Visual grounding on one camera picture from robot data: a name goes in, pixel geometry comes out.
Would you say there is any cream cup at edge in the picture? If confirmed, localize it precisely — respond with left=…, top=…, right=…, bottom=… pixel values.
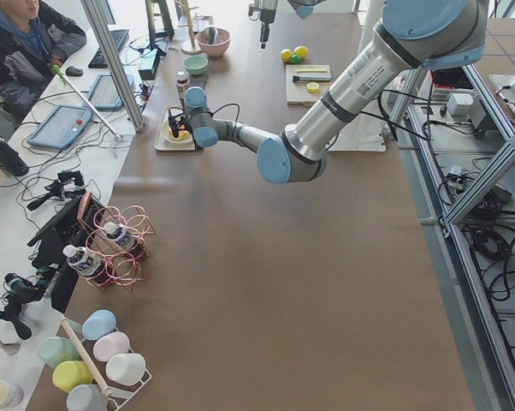
left=0, top=379, right=24, bottom=410

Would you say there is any green lime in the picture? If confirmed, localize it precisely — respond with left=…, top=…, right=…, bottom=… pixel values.
left=289, top=55, right=302, bottom=64

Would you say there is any yellow lemon upper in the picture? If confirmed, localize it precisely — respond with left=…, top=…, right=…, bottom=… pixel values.
left=280, top=49, right=293, bottom=63

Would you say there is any green bowl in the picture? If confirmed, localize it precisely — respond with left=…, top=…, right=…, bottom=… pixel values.
left=183, top=55, right=209, bottom=75

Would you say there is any bamboo cutting board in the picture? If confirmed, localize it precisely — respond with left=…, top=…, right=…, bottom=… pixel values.
left=285, top=64, right=332, bottom=105

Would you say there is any yellow cup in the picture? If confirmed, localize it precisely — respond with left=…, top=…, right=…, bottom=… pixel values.
left=52, top=360, right=93, bottom=393

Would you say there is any black computer mouse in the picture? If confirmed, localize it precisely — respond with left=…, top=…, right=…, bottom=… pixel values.
left=65, top=66, right=84, bottom=77

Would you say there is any yellow lemon lower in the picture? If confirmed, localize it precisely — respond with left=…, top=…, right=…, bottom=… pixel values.
left=293, top=45, right=309, bottom=60

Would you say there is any white round plate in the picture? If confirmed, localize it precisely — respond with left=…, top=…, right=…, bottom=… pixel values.
left=164, top=128, right=192, bottom=146

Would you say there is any bottle in wire rack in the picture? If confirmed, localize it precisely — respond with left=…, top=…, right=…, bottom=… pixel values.
left=104, top=221, right=139, bottom=253

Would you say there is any black keyboard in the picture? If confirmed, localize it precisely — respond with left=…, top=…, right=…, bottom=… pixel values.
left=87, top=28, right=131, bottom=70

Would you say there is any black thermos bottle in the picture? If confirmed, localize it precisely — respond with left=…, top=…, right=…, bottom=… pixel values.
left=0, top=137, right=29, bottom=176

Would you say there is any steel ice scoop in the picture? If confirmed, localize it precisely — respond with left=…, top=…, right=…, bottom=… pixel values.
left=201, top=26, right=219, bottom=45

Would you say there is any braided glazed donut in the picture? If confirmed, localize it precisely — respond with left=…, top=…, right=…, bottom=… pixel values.
left=168, top=126, right=191, bottom=141

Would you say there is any copper wire bottle rack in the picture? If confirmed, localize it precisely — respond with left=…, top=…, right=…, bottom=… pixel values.
left=77, top=193, right=155, bottom=290

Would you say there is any blue teach pendant near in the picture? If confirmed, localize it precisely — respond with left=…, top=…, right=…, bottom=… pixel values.
left=27, top=104, right=93, bottom=150

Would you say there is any wooden mug tree stand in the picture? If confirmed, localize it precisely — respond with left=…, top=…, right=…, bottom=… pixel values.
left=175, top=0, right=214, bottom=56

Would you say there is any mint green cup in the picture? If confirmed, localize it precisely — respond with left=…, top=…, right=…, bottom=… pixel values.
left=38, top=337, right=80, bottom=368

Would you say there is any half lemon slice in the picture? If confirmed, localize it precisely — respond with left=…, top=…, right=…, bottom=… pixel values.
left=305, top=82, right=320, bottom=94

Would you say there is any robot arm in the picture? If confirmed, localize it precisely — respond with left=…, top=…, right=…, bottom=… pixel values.
left=185, top=1, right=488, bottom=184
left=247, top=0, right=322, bottom=50

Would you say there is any seated person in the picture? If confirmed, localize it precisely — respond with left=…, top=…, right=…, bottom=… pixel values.
left=0, top=0, right=86, bottom=122

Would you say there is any grey cup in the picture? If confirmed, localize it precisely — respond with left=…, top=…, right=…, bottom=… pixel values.
left=67, top=384, right=108, bottom=411

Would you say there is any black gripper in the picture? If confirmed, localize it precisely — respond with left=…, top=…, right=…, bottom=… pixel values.
left=168, top=107, right=192, bottom=133

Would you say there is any blue teach pendant far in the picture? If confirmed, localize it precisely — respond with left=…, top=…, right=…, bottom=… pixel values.
left=87, top=74, right=123, bottom=111

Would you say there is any dark tea bottle on tray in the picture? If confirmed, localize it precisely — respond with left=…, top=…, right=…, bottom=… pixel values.
left=175, top=70, right=190, bottom=108

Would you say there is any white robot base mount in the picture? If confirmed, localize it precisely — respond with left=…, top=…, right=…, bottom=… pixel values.
left=329, top=105, right=386, bottom=152

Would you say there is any blue cup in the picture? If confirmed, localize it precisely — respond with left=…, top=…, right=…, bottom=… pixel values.
left=82, top=309, right=116, bottom=341

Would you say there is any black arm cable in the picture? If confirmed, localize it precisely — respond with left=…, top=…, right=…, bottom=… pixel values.
left=208, top=102, right=242, bottom=125

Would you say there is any blue teach pendant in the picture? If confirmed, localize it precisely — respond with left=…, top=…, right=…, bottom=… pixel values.
left=87, top=74, right=123, bottom=111
left=27, top=104, right=93, bottom=150

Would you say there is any yellow lemon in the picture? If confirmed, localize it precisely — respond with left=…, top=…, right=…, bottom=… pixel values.
left=280, top=49, right=293, bottom=63
left=293, top=45, right=309, bottom=60

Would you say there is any cream rabbit tray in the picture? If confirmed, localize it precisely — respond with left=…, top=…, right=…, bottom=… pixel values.
left=154, top=106, right=196, bottom=152

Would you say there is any aluminium frame post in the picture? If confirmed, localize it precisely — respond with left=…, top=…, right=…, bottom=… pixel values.
left=80, top=0, right=145, bottom=132

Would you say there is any pink ice bucket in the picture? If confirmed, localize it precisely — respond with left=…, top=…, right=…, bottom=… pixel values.
left=196, top=27, right=231, bottom=58

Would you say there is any yellow plastic knife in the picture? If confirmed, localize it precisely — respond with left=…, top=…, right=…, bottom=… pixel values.
left=295, top=68, right=328, bottom=74

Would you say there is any steel cylinder muddler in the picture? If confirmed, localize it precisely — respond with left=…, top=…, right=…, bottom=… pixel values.
left=292, top=74, right=332, bottom=83

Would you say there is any white cup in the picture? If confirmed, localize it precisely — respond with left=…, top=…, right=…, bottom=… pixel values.
left=105, top=353, right=146, bottom=386

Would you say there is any pink cup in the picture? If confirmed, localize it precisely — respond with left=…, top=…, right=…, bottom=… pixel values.
left=92, top=331, right=130, bottom=362

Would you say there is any white wire cup rack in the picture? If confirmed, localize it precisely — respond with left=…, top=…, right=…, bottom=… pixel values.
left=60, top=310, right=152, bottom=410

